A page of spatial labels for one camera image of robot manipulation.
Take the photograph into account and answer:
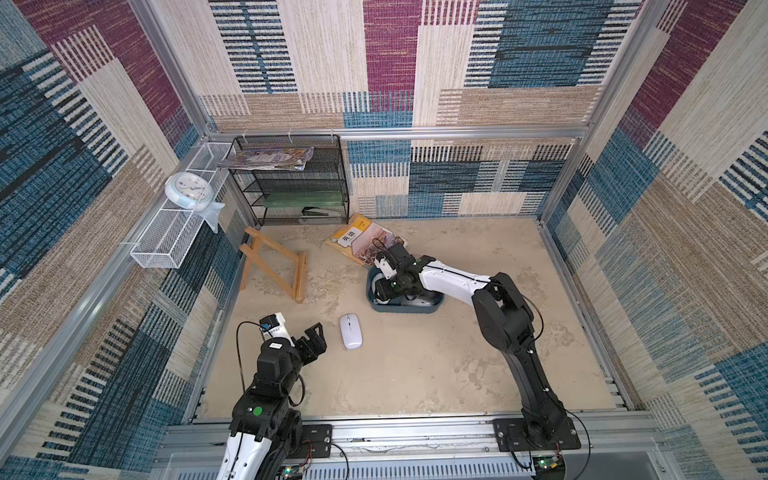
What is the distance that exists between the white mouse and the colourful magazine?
465mm

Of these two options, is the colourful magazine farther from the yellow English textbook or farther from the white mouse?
the white mouse

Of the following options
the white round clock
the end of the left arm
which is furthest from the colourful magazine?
the end of the left arm

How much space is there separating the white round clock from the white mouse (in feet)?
1.65

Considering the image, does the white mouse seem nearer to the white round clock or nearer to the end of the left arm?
the end of the left arm

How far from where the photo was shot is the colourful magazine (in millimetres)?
824

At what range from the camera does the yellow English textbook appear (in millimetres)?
1106

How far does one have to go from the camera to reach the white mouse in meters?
0.91

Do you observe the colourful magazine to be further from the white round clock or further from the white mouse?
the white mouse

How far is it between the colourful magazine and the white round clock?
72 mm

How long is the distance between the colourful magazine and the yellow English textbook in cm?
30
